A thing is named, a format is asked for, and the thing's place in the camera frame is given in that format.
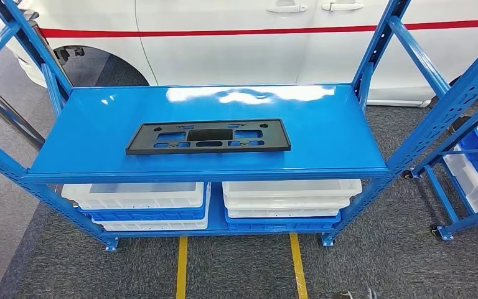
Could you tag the orange floor tape outline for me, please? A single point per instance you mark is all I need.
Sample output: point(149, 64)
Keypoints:
point(181, 268)

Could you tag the chrome stanchion post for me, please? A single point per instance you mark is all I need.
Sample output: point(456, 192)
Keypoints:
point(28, 14)
point(8, 112)

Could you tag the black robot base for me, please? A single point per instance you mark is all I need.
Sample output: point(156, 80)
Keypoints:
point(352, 295)

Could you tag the red barrier belt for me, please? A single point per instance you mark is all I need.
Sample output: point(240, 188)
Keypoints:
point(222, 31)

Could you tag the black plastic panel part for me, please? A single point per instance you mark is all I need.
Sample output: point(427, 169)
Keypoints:
point(276, 138)

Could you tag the blue plastic crate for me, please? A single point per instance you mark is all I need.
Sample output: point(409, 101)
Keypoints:
point(284, 226)
point(140, 215)

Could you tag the white car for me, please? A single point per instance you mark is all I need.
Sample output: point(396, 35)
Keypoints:
point(222, 55)

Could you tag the blue metal shelf rack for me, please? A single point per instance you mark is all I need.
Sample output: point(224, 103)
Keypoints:
point(222, 103)

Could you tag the blue wheeled metal rack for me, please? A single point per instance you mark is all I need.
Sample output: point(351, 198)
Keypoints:
point(441, 196)

